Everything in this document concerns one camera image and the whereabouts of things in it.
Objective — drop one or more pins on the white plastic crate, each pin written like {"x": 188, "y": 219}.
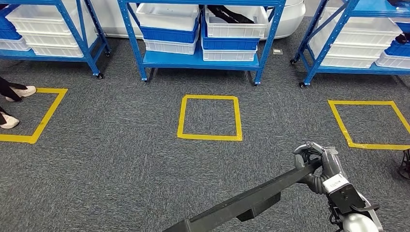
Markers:
{"x": 54, "y": 51}
{"x": 48, "y": 39}
{"x": 41, "y": 19}
{"x": 362, "y": 32}
{"x": 12, "y": 44}
{"x": 166, "y": 19}
{"x": 237, "y": 30}
{"x": 169, "y": 47}
{"x": 229, "y": 55}
{"x": 394, "y": 61}
{"x": 352, "y": 50}
{"x": 346, "y": 61}

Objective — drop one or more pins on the black plastic car part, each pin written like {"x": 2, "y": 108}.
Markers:
{"x": 404, "y": 39}
{"x": 250, "y": 200}
{"x": 230, "y": 14}

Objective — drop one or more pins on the grey floor outlet plate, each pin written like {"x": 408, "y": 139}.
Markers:
{"x": 277, "y": 51}

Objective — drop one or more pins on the blue steel shelf rack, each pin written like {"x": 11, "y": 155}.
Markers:
{"x": 91, "y": 62}
{"x": 352, "y": 71}
{"x": 198, "y": 60}

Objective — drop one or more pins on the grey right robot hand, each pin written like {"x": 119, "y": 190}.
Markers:
{"x": 333, "y": 163}

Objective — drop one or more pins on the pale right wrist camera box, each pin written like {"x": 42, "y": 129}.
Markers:
{"x": 334, "y": 184}

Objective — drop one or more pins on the yellow floor tape square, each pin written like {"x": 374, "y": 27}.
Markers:
{"x": 51, "y": 90}
{"x": 362, "y": 102}
{"x": 208, "y": 97}

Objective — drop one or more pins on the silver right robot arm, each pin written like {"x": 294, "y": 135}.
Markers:
{"x": 362, "y": 224}

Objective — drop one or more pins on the white car body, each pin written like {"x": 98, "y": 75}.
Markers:
{"x": 288, "y": 19}

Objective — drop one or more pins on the person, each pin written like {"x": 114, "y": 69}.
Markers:
{"x": 20, "y": 92}

